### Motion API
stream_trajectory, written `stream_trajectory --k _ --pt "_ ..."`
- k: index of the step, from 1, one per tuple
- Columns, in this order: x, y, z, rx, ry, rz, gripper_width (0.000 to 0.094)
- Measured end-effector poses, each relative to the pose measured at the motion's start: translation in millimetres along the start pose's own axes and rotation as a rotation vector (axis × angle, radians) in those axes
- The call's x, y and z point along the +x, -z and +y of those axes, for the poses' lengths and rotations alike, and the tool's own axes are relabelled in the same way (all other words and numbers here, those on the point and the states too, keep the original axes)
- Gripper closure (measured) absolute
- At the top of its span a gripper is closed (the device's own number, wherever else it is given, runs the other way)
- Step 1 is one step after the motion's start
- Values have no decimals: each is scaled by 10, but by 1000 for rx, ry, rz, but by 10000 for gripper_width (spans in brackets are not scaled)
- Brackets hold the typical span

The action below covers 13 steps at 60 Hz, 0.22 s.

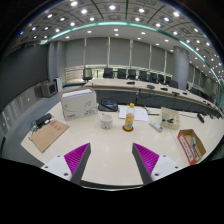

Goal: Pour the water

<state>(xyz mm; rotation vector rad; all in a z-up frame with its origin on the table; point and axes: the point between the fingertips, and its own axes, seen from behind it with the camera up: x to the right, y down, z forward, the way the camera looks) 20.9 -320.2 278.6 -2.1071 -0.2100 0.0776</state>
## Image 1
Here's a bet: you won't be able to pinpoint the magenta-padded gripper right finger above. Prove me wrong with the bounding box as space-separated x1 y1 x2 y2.
131 142 184 186

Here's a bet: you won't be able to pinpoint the black desk phone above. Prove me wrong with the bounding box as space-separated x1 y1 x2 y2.
97 99 119 113

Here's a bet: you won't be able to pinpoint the row of black office chairs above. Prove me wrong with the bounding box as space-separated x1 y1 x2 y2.
81 67 204 96

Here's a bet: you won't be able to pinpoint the white patterned paper cup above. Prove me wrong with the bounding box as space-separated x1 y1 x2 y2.
99 114 114 130

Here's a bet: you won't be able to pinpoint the grey box monitor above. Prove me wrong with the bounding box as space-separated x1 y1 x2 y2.
39 80 58 99

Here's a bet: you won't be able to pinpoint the brown paper envelope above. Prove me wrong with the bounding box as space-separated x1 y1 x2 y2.
30 119 71 154

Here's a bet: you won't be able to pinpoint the yellow-capped orange drink bottle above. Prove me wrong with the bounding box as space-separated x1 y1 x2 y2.
123 102 136 132

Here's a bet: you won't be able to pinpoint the grey whiteboard eraser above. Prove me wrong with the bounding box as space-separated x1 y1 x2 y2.
190 136 198 149

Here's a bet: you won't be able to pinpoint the long curved conference desk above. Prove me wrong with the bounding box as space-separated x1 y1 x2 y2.
84 78 223 116

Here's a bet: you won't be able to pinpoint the beige cardboard organizer tray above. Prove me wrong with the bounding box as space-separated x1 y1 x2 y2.
159 106 181 130

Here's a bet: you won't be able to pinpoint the white cardboard paper box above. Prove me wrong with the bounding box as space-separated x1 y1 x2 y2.
60 87 99 122

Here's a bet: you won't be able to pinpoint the white paper sheets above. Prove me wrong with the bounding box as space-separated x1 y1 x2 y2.
118 104 150 123

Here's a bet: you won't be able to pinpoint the black device with cable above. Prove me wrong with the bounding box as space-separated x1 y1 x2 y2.
34 112 54 128

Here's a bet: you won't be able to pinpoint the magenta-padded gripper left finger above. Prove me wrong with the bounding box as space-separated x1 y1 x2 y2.
40 142 92 186

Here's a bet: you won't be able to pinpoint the bundle of pens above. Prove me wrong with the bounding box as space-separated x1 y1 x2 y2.
191 147 200 160

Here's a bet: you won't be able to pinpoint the white remote control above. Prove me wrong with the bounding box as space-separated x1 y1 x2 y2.
148 120 165 133

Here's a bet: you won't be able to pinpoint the round ceiling lights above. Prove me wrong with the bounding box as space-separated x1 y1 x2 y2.
28 0 224 78

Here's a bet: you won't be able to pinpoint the open brown cardboard box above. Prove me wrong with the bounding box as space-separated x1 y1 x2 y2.
176 128 207 166

